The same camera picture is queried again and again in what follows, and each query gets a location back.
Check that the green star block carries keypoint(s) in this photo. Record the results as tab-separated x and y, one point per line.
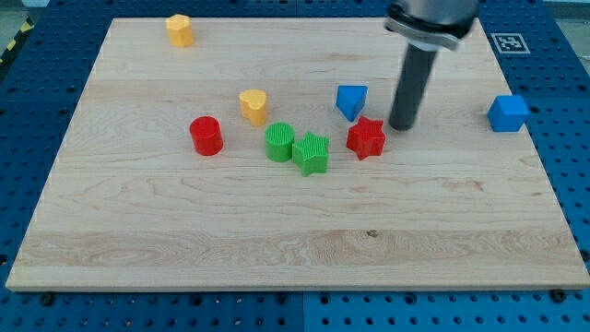
310	154

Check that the blue triangle block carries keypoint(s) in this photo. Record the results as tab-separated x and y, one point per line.
350	99

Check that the light wooden board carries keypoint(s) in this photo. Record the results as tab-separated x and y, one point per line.
449	205

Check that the green cylinder block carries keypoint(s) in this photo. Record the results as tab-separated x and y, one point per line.
279	138

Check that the yellow hexagon block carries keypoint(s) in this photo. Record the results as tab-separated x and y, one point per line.
180	31

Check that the red star block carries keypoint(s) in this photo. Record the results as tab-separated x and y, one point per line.
366	138

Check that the yellow heart block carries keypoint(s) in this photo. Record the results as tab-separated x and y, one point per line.
254	106

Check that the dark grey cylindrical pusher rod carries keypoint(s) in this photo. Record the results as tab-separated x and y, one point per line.
410	88

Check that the blue cube block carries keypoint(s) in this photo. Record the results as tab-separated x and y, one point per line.
508	113

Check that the white fiducial marker tag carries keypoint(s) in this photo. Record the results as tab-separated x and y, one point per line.
510	43

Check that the red cylinder block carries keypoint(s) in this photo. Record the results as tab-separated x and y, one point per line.
206	134

